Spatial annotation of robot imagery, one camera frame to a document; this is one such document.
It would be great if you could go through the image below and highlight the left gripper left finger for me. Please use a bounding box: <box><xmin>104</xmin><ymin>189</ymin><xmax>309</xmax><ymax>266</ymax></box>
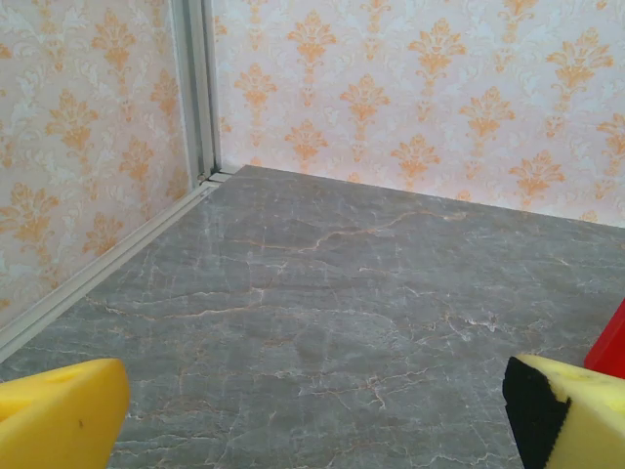
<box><xmin>0</xmin><ymin>358</ymin><xmax>132</xmax><ymax>469</ymax></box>

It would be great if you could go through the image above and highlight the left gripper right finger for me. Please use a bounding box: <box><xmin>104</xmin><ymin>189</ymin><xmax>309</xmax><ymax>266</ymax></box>
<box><xmin>502</xmin><ymin>354</ymin><xmax>625</xmax><ymax>469</ymax></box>

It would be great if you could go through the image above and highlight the red plastic bin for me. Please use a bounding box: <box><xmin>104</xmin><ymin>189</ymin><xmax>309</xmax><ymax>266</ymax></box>
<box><xmin>584</xmin><ymin>297</ymin><xmax>625</xmax><ymax>380</ymax></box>

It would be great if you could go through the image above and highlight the thin aluminium floor rail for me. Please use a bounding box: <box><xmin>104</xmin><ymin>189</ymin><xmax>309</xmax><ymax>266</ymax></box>
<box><xmin>209</xmin><ymin>165</ymin><xmax>241</xmax><ymax>184</ymax></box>

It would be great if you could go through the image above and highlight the aluminium frame post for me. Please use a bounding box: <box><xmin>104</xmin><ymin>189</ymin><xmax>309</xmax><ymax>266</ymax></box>
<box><xmin>169</xmin><ymin>0</ymin><xmax>223</xmax><ymax>181</ymax></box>

